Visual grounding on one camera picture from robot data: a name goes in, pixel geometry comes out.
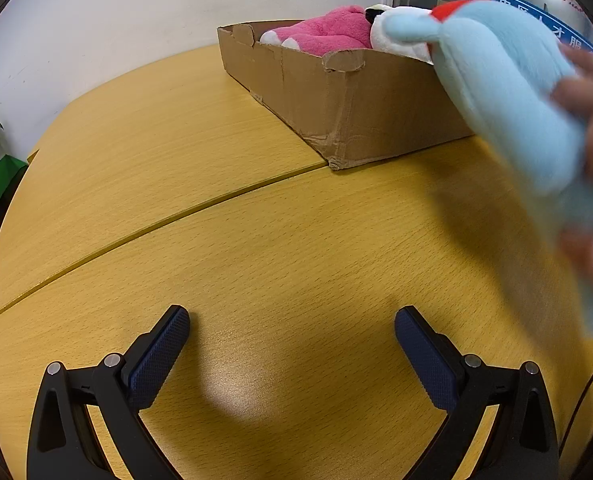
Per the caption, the pink plush bear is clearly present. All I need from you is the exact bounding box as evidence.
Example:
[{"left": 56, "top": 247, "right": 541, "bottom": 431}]
[{"left": 260, "top": 6, "right": 371, "bottom": 56}]

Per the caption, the brown cardboard box tray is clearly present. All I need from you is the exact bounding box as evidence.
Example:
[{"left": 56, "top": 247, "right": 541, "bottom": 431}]
[{"left": 217, "top": 21, "right": 472, "bottom": 170}]

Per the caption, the light blue plush bear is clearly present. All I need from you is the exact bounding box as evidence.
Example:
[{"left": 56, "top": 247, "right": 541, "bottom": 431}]
[{"left": 384, "top": 0, "right": 593, "bottom": 333}]

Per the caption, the white panda plush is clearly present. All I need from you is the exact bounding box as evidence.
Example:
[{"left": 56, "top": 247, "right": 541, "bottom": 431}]
[{"left": 365, "top": 3, "right": 433, "bottom": 65}]

